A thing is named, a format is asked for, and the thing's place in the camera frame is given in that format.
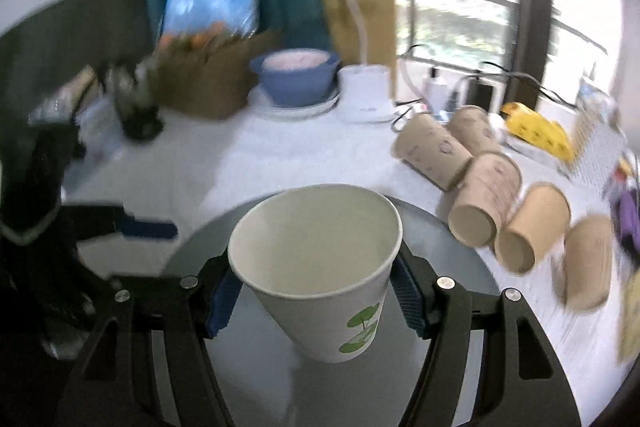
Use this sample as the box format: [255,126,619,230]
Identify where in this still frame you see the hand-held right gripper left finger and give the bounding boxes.
[54,254,246,427]

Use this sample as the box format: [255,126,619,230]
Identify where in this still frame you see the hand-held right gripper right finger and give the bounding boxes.
[387,247,583,427]

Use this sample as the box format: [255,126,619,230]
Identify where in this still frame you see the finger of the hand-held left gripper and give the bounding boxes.
[62,204,179,242]

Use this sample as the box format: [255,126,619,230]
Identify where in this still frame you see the white paper cup green print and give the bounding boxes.
[227,185,404,364]

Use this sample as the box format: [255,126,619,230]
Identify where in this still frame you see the brown paper cup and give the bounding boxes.
[448,153,523,248]
[561,214,614,312]
[391,113,474,192]
[446,105,504,156]
[494,183,572,276]

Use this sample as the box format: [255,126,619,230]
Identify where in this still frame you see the grey round tray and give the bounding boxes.
[164,194,502,427]

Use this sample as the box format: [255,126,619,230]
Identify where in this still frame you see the cardboard box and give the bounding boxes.
[154,29,282,120]

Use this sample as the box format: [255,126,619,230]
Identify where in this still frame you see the white plate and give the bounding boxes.
[255,87,342,121]

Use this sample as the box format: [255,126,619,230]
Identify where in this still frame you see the blue bowl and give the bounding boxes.
[249,49,341,108]

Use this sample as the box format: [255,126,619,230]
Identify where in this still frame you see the white charger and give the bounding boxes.
[424,67,447,110]

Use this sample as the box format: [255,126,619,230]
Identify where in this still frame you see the white desk lamp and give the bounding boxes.
[255,0,397,124]

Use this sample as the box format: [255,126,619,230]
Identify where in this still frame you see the yellow packet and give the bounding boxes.
[501,102,574,164]

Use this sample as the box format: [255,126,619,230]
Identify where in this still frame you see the blue plastic bag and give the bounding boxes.
[162,0,260,42]

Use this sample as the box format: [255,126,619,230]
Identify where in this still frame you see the purple item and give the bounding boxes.
[616,189,640,254]

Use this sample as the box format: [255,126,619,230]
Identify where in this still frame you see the metal mesh basket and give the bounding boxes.
[570,104,632,188]

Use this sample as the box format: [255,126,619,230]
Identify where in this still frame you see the black cable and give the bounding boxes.
[391,44,581,132]

